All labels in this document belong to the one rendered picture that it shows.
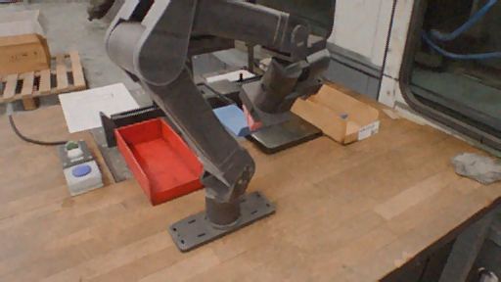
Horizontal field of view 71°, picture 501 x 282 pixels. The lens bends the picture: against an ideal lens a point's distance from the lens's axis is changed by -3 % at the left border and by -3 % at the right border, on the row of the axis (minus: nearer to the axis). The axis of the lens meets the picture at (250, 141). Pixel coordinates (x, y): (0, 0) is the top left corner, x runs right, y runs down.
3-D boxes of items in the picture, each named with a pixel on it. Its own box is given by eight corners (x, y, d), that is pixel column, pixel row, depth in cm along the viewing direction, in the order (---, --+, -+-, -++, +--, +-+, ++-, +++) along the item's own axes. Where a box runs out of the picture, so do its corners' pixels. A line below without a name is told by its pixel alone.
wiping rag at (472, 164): (435, 168, 85) (489, 192, 75) (437, 158, 84) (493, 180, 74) (466, 151, 92) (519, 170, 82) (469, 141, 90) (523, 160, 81)
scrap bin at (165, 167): (153, 207, 72) (148, 182, 69) (118, 150, 90) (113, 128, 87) (206, 187, 78) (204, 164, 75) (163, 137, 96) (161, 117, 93)
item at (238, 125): (241, 140, 77) (241, 127, 76) (208, 112, 88) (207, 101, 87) (268, 131, 81) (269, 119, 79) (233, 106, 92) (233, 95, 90)
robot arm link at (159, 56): (279, 12, 64) (113, -36, 42) (319, 21, 58) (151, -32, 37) (262, 79, 68) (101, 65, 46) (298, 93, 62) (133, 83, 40)
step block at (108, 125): (108, 148, 91) (101, 116, 87) (105, 142, 93) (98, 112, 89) (133, 140, 94) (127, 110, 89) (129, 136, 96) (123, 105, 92)
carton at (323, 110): (342, 149, 92) (346, 121, 88) (283, 112, 110) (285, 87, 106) (377, 135, 98) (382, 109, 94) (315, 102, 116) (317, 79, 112)
